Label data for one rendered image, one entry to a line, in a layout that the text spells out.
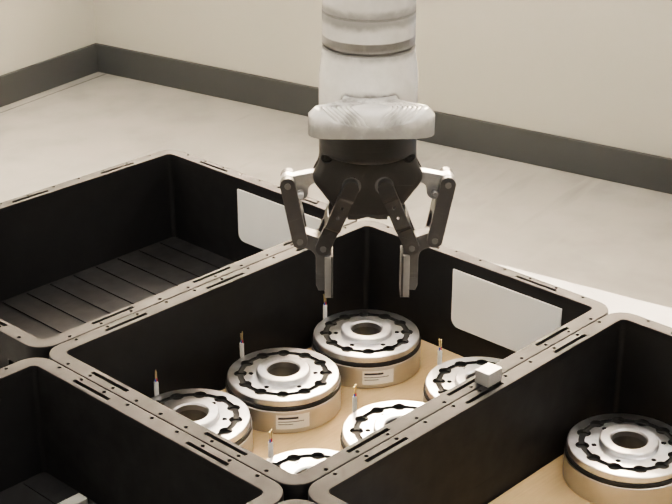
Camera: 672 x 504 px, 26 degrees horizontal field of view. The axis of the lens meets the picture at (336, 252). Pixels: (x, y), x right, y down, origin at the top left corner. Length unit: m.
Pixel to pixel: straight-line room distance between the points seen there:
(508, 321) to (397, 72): 0.37
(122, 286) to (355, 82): 0.57
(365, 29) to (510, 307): 0.39
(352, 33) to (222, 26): 3.73
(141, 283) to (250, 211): 0.14
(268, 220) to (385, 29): 0.53
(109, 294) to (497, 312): 0.43
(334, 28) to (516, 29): 3.15
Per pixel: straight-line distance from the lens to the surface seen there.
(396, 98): 1.07
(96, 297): 1.55
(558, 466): 1.25
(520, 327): 1.35
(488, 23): 4.25
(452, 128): 4.38
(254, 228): 1.57
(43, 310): 1.53
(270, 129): 4.55
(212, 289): 1.32
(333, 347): 1.36
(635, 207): 4.03
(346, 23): 1.06
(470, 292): 1.38
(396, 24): 1.06
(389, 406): 1.26
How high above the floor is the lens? 1.49
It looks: 24 degrees down
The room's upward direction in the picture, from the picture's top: straight up
